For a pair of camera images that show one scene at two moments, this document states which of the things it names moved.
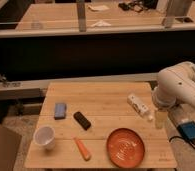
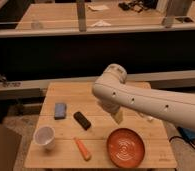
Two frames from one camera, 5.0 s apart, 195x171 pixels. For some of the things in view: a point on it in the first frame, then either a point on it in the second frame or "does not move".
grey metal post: (82, 22) does not move
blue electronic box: (190, 130) does not move
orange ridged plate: (125, 148) does not move
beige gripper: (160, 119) -> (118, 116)
